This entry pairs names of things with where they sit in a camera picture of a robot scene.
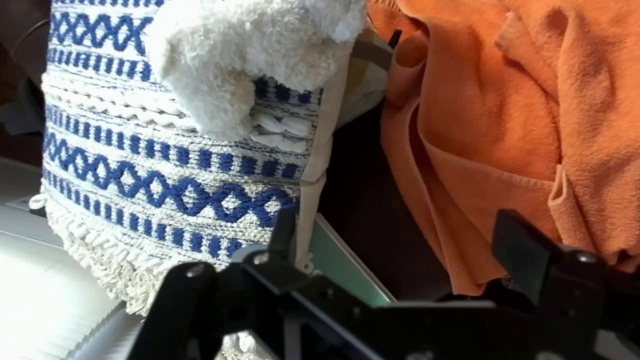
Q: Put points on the green book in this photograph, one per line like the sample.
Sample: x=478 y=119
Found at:
x=347 y=263

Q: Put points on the orange fleece blanket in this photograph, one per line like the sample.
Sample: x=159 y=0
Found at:
x=500 y=100

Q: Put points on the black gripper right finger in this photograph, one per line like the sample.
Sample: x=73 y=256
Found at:
x=567 y=301

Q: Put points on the blue white woven pillow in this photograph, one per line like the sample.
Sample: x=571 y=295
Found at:
x=133 y=181

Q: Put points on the white fluffy plush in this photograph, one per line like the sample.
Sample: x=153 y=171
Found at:
x=253 y=41

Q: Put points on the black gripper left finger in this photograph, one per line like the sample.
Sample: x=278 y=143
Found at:
x=181 y=307

